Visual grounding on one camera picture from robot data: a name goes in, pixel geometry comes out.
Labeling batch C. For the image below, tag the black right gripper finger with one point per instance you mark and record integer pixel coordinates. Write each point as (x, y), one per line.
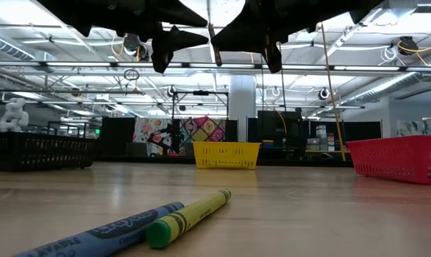
(244, 35)

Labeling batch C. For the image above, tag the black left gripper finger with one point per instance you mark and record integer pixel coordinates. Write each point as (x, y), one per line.
(187, 38)
(180, 16)

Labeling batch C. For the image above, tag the brown crayon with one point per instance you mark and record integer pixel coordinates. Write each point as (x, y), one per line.
(215, 46)

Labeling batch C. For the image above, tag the black plastic basket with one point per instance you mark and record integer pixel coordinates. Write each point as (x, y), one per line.
(40, 153)

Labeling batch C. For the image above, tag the red plastic basket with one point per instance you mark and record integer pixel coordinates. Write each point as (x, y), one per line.
(397, 160)

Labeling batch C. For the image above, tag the yellow-green crayon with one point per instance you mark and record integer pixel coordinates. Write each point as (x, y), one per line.
(187, 217)

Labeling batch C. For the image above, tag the blue crayon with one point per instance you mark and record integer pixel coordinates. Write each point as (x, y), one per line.
(105, 232)

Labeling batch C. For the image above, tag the black background robot arm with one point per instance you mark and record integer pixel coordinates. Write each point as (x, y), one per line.
(165, 137)

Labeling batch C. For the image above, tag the long ceiling light bar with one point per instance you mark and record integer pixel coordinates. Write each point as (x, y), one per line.
(94, 64)

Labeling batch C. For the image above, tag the small ceiling reel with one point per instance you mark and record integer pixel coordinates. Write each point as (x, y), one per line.
(171, 91)
(322, 94)

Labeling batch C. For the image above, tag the white pillar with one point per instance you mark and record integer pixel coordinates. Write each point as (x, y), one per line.
(242, 107)

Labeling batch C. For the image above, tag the colourful patterned quilt panel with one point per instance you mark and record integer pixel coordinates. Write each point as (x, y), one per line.
(201, 130)

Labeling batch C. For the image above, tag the blue yellow bin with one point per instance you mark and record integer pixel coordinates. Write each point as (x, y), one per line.
(267, 143)

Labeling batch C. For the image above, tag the black metal railing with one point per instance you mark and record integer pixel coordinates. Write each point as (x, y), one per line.
(67, 123)

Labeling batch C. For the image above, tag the yellow plastic basket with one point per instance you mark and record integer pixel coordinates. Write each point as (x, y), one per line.
(226, 156)

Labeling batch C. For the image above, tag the stacked storage boxes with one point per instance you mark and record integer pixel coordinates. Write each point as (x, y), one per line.
(320, 137)

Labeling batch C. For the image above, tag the wide black panel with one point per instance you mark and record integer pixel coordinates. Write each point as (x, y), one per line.
(361, 132)

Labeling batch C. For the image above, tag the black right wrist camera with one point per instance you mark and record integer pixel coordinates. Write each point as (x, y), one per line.
(272, 57)

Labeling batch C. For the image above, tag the black metal stand frame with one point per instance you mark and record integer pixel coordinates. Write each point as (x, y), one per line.
(200, 93)

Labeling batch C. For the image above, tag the abstract wall painting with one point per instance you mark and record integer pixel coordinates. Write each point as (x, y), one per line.
(420, 126)

